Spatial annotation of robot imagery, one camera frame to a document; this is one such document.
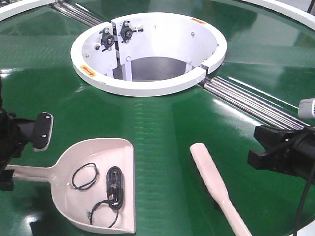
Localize pink plastic dustpan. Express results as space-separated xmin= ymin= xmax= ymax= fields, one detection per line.
xmin=6 ymin=138 xmax=136 ymax=234

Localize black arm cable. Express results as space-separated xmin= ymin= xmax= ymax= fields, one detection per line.
xmin=294 ymin=162 xmax=315 ymax=236

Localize steel conveyor rollers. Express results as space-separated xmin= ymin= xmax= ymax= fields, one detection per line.
xmin=50 ymin=0 xmax=104 ymax=27

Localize white inner conveyor ring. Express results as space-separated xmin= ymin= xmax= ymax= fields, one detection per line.
xmin=70 ymin=12 xmax=228 ymax=97

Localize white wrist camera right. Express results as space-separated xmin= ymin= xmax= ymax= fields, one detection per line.
xmin=298 ymin=98 xmax=315 ymax=118

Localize white outer conveyor rail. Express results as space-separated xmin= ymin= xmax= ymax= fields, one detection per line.
xmin=244 ymin=0 xmax=315 ymax=30

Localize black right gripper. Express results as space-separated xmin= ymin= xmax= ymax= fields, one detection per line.
xmin=247 ymin=125 xmax=315 ymax=183

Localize dark green bearing block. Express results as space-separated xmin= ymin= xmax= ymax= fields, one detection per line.
xmin=118 ymin=21 xmax=144 ymax=43
xmin=100 ymin=28 xmax=115 ymax=52

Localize white outer rail segment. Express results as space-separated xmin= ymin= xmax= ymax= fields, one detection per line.
xmin=0 ymin=0 xmax=57 ymax=21

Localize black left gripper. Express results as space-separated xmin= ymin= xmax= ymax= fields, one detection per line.
xmin=0 ymin=108 xmax=34 ymax=191

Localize pink hand broom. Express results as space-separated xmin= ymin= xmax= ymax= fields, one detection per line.
xmin=189 ymin=143 xmax=251 ymax=236

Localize black wire loop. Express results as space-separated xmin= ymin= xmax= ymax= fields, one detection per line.
xmin=71 ymin=163 xmax=100 ymax=191

